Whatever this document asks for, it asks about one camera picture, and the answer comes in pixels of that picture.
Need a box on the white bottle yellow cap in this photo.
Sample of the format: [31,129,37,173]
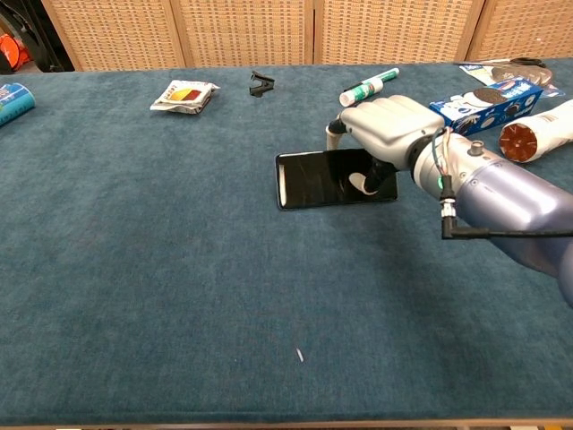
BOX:
[498,99,573,164]

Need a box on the white green marker pen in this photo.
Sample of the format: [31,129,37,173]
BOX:
[338,67,401,108]

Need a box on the blue can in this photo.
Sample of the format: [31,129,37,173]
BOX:
[0,82,37,128]

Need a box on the dark blue table mat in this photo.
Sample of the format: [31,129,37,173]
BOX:
[0,57,573,426]

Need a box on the blue Oreo cookie box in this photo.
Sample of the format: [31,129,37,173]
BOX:
[428,75,545,137]

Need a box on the smartphone with teal frame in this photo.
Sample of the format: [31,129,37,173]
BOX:
[274,148,399,211]

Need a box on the black curved equipment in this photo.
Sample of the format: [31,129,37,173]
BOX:
[0,7,76,73]

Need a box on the black arm cable with plug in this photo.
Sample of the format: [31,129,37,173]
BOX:
[440,196,573,241]

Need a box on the wooden rattan folding screen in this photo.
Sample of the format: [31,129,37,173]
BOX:
[40,0,573,73]

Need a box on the white snack packet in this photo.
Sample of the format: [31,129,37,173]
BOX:
[150,79,221,116]

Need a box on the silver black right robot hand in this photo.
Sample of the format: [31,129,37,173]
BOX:
[325,94,447,196]

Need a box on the black staple remover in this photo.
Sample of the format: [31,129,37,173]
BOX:
[248,70,276,98]

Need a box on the orange object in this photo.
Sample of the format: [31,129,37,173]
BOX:
[0,33,33,69]

